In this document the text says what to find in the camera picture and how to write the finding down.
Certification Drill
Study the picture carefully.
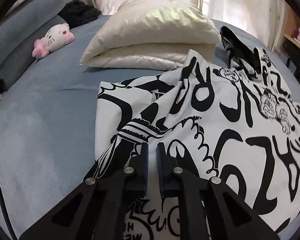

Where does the wooden desk shelf unit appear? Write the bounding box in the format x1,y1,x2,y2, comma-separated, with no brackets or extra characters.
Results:
273,8,300,84

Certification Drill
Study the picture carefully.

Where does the black white graffiti print jacket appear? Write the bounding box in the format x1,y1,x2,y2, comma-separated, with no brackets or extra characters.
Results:
95,26,300,239

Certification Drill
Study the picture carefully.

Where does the folded cream puffer jacket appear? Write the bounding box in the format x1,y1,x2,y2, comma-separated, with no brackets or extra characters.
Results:
80,0,221,71

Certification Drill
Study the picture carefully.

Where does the black garment by window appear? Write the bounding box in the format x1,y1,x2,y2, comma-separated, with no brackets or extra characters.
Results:
58,0,101,29

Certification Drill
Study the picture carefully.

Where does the pink white kitty plush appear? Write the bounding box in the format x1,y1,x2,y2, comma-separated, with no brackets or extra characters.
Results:
32,23,75,59

